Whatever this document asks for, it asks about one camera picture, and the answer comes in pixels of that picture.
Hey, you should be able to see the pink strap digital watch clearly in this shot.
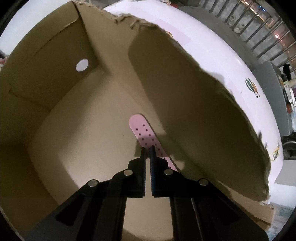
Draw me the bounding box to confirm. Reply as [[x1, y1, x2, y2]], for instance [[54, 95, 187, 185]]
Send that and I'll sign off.
[[128, 114, 177, 171]]

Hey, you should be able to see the brown cardboard box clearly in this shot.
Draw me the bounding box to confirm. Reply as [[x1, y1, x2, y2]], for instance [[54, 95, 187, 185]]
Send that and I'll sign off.
[[1, 1, 266, 238]]

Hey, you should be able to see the grey low cabinet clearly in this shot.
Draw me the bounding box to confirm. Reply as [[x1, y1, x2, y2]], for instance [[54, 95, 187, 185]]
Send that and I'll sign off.
[[252, 61, 292, 137]]

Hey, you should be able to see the pink balloon pattern tablecloth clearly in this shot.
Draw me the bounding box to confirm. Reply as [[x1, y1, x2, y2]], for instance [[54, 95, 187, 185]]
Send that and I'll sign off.
[[106, 1, 283, 203]]

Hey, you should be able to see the metal balcony railing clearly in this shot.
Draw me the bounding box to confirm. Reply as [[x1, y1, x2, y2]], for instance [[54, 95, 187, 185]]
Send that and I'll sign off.
[[199, 1, 295, 72]]

